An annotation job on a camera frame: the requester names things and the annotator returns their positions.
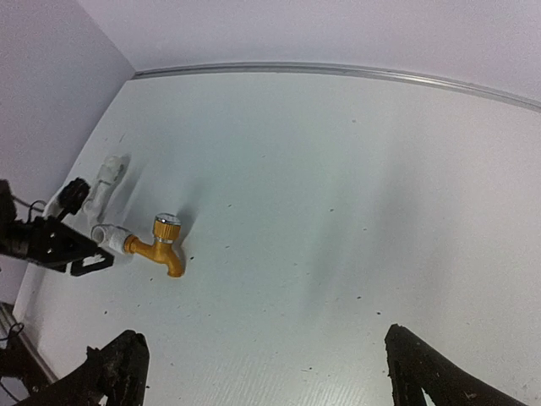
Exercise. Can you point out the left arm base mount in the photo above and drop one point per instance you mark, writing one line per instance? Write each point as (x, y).
(23, 371)

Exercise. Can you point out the white plastic faucet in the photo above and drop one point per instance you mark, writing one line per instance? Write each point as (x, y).
(109, 176)

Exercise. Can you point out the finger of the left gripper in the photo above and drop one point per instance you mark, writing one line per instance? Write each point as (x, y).
(55, 246)

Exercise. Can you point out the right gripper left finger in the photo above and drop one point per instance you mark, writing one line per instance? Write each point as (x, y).
(113, 375)

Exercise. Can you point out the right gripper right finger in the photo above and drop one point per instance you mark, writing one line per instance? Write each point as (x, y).
(417, 372)

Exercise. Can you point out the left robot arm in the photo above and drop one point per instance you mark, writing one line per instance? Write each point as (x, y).
(13, 231)

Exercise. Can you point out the white elbow fitting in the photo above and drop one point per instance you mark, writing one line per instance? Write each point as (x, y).
(110, 236)

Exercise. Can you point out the gold brass faucet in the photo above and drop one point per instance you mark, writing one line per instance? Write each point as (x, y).
(166, 231)

